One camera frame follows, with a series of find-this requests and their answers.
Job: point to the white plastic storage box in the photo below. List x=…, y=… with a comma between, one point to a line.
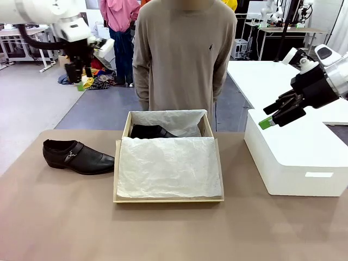
x=293, y=163

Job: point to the white tissue paper sheet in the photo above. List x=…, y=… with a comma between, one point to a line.
x=168, y=166

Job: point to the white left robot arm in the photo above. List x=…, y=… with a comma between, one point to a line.
x=32, y=11

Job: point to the brown cardboard shoe box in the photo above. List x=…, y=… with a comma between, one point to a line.
x=168, y=200

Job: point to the person in yellow top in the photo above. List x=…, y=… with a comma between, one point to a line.
x=231, y=4

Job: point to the white desk with metal legs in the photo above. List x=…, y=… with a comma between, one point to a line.
x=16, y=43

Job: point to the black leather dress shoe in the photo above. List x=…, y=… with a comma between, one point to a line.
x=149, y=131
x=81, y=160

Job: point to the small cardboard box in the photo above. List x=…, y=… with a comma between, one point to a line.
x=62, y=61

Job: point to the person in beige sweater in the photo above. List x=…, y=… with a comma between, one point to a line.
x=185, y=54

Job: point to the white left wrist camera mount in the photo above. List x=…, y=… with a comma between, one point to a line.
x=106, y=46

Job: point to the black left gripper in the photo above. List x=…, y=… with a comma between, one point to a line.
x=79, y=53

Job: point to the white cube case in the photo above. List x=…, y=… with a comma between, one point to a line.
x=241, y=48

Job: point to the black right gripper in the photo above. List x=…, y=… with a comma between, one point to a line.
x=315, y=87

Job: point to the black tripod pole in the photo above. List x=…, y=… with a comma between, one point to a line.
x=285, y=32

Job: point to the wooden top desk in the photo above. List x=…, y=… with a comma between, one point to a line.
x=288, y=30

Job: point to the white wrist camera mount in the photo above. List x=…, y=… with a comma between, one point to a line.
x=106, y=46
x=289, y=55

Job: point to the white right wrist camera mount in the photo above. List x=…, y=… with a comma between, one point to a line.
x=289, y=55

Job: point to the person in pink top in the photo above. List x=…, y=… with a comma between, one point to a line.
x=119, y=16

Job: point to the colourful pile of clothes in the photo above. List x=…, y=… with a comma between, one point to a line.
x=100, y=80

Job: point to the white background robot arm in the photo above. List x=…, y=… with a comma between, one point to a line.
x=303, y=13
x=269, y=13

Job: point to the white curtain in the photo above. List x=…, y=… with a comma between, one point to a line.
x=340, y=27

